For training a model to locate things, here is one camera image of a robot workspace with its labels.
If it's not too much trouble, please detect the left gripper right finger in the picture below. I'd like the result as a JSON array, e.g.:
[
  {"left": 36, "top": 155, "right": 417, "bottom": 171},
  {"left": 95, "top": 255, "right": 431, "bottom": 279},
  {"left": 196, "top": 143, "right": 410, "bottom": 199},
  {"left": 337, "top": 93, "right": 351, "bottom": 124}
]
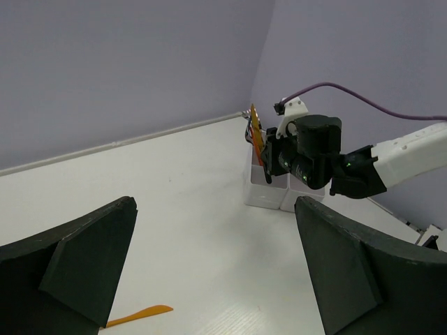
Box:
[{"left": 295, "top": 197, "right": 446, "bottom": 334}]

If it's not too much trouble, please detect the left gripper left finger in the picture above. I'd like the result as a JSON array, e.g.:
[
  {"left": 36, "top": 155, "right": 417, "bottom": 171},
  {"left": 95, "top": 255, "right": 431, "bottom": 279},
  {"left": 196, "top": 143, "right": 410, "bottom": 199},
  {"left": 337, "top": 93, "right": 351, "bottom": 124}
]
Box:
[{"left": 1, "top": 196, "right": 138, "bottom": 334}]

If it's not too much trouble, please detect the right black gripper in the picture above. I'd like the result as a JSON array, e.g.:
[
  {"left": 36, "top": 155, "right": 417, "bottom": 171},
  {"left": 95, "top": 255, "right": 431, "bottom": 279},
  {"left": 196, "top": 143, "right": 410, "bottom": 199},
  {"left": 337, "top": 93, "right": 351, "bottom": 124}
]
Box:
[{"left": 261, "top": 114, "right": 342, "bottom": 190}]

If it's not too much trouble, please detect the blue plastic fork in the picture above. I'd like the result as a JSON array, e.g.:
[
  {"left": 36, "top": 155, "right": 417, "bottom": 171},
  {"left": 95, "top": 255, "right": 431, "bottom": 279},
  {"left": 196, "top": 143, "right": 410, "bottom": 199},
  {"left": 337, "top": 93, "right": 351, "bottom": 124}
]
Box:
[{"left": 244, "top": 118, "right": 254, "bottom": 145}]

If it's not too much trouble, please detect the yellow plastic knife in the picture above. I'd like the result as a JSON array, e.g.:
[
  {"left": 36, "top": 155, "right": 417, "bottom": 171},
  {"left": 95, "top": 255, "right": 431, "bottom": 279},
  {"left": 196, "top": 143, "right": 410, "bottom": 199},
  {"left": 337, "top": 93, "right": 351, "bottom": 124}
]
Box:
[{"left": 104, "top": 305, "right": 174, "bottom": 329}]

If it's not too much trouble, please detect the orange chopstick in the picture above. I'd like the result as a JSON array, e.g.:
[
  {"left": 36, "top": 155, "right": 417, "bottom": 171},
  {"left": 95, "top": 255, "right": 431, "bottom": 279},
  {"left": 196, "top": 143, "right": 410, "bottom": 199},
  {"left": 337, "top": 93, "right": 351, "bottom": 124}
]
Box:
[{"left": 251, "top": 135, "right": 264, "bottom": 167}]

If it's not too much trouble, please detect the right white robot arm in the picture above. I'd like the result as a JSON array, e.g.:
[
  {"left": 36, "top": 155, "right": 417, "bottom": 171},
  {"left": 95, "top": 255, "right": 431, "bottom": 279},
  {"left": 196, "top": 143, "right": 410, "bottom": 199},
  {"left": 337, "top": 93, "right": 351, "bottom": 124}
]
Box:
[{"left": 261, "top": 115, "right": 446, "bottom": 200}]

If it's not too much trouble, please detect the white divided utensil container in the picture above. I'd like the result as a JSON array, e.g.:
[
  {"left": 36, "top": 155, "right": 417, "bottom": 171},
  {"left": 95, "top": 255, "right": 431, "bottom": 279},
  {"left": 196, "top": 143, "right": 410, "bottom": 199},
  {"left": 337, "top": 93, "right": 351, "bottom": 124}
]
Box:
[{"left": 242, "top": 149, "right": 325, "bottom": 213}]

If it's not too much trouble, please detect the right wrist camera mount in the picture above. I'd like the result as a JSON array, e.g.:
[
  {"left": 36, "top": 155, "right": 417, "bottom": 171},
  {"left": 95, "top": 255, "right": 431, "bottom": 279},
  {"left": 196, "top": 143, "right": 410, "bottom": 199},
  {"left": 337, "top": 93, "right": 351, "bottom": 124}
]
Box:
[{"left": 274, "top": 97, "right": 309, "bottom": 140}]

